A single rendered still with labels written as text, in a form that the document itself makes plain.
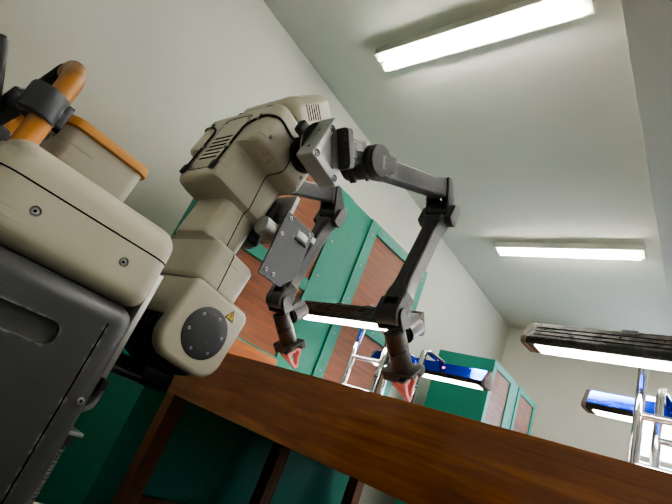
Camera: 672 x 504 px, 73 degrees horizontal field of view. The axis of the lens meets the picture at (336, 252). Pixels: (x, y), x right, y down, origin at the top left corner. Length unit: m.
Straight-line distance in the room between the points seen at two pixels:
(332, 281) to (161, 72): 1.49
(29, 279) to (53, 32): 2.11
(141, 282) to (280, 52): 2.89
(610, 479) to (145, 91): 2.56
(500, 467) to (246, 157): 0.79
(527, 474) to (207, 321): 0.64
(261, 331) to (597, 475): 1.49
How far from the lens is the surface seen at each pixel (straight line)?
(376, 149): 1.07
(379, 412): 1.08
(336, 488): 2.64
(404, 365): 1.22
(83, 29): 2.73
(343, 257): 2.37
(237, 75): 3.15
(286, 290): 1.49
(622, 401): 1.83
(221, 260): 0.94
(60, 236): 0.65
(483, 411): 4.26
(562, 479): 0.90
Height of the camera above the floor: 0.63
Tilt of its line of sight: 22 degrees up
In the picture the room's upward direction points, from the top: 23 degrees clockwise
